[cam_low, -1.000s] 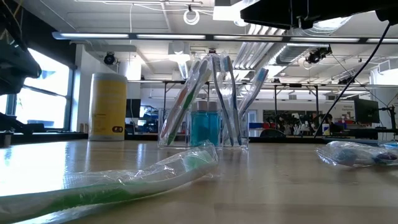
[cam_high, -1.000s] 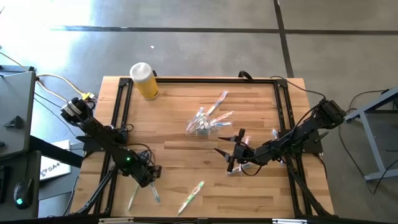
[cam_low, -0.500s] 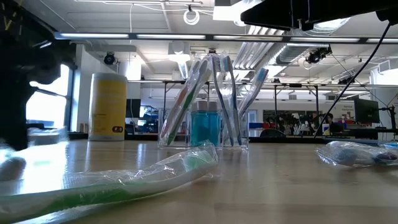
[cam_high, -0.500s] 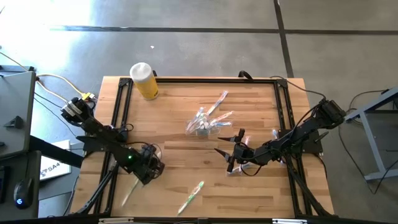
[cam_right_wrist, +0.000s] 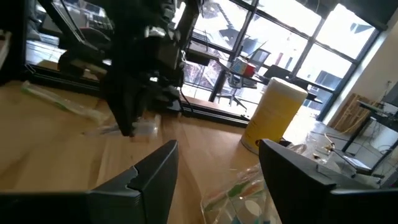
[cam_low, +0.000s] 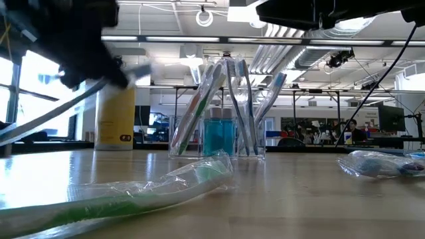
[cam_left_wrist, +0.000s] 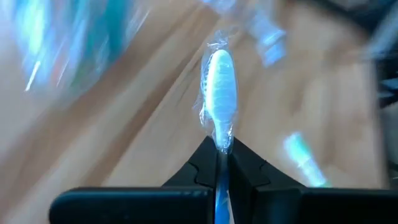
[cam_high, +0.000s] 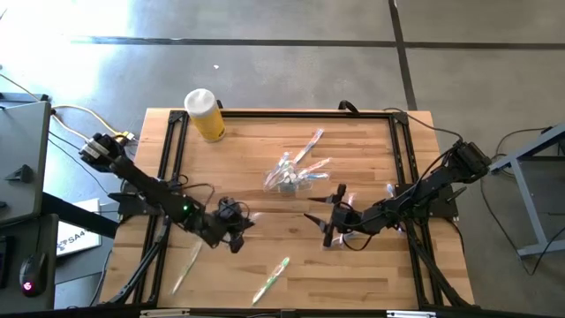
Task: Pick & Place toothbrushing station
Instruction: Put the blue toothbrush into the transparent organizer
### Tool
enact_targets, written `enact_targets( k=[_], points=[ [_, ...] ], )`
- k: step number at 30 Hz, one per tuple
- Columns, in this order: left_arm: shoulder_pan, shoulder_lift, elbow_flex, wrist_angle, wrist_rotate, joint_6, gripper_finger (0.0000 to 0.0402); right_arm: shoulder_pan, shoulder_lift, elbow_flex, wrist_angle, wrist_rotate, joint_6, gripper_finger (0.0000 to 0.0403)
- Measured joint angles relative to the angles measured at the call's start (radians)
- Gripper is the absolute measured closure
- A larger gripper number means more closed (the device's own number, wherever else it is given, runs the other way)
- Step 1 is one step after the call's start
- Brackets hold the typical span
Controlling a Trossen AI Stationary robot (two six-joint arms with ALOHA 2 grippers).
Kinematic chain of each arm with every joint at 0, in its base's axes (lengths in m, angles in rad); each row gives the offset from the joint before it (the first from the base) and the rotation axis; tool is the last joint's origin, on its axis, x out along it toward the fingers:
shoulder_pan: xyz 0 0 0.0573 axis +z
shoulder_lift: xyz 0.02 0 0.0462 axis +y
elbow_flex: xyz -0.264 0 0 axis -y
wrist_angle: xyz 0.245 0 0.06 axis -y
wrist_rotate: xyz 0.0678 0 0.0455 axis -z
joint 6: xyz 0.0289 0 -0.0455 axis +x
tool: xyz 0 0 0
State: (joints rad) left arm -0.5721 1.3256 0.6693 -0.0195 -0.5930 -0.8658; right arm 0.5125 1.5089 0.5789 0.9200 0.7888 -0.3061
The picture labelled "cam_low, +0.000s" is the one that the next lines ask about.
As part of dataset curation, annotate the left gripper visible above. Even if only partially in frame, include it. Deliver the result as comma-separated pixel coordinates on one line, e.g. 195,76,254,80
0,0,130,90

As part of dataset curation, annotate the green toothbrush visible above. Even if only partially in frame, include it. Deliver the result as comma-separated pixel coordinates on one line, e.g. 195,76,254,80
0,151,235,239
175,62,227,156

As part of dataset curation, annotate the yellow wipes canister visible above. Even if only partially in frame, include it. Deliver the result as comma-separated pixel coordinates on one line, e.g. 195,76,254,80
94,84,137,152

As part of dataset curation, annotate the dark background screen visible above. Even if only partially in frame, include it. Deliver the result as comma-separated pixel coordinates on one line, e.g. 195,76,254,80
133,105,151,127

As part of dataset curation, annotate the large window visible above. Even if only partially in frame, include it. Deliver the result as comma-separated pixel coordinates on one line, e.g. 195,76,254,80
0,49,79,140

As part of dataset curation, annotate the black office chair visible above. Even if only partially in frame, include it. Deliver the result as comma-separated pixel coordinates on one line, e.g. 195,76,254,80
0,121,49,143

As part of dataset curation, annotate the long ceiling light bar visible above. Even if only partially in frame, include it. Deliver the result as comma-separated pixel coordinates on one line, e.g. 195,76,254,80
101,35,425,47

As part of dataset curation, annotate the white pendant light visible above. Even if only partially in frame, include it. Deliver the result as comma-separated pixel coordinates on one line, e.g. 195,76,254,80
179,44,204,67

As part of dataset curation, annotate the clear acrylic organizer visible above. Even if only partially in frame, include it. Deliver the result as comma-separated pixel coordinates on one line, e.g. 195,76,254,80
168,114,266,159

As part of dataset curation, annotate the person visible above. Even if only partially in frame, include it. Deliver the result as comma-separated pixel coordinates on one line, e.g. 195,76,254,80
347,118,366,143

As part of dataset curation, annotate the black computer monitor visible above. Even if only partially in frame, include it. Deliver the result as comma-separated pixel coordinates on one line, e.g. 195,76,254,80
378,104,406,132

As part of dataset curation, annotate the wrapped purple toothbrush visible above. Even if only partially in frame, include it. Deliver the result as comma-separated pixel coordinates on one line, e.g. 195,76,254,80
396,151,425,177

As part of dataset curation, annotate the white cable coil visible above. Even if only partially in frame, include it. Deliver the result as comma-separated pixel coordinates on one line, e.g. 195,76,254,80
195,9,214,27

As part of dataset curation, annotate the silver ventilation duct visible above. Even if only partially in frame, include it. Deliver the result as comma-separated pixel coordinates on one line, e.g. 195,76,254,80
248,16,376,87

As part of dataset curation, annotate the black ceiling camera rig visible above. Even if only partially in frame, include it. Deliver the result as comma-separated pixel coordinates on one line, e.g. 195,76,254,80
326,47,355,70

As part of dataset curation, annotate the black hanging cable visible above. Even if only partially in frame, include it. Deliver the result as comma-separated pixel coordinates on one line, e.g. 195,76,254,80
334,23,419,147

